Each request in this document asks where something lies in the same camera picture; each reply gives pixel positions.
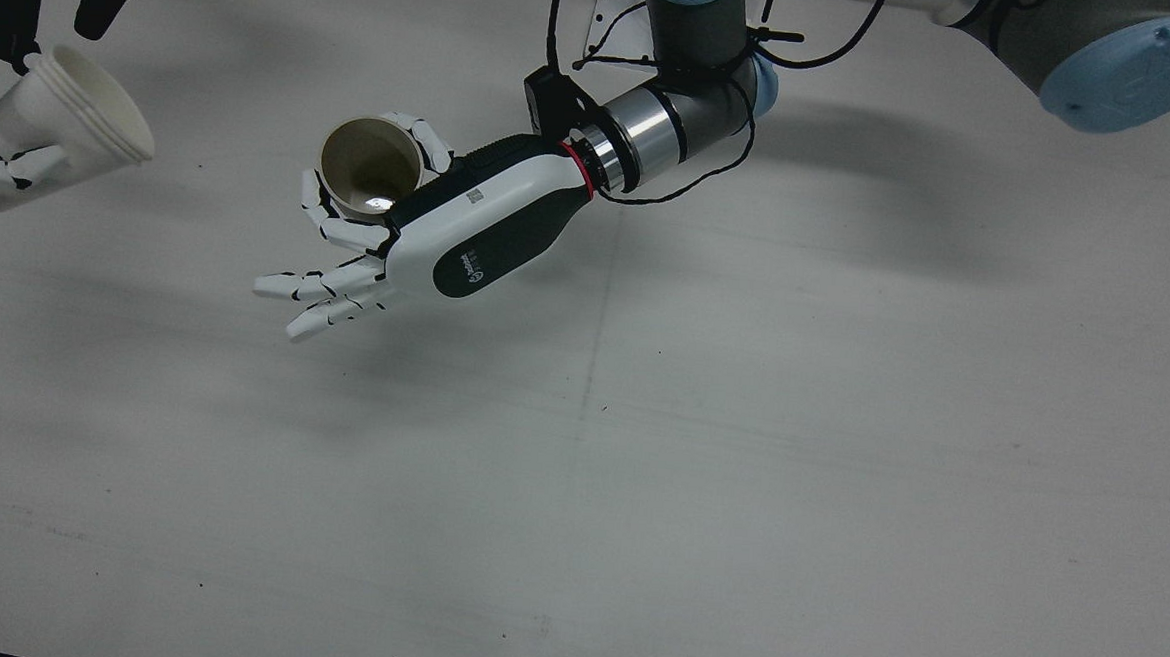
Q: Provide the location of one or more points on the beige cup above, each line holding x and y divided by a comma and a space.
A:
368, 167

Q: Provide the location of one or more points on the white paper cups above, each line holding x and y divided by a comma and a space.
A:
66, 111

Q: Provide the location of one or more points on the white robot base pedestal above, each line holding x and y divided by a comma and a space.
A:
611, 29

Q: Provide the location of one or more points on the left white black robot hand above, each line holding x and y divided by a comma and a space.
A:
470, 222

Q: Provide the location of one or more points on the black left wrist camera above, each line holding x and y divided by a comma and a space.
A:
552, 96

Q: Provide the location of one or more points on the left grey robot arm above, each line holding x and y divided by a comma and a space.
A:
701, 34

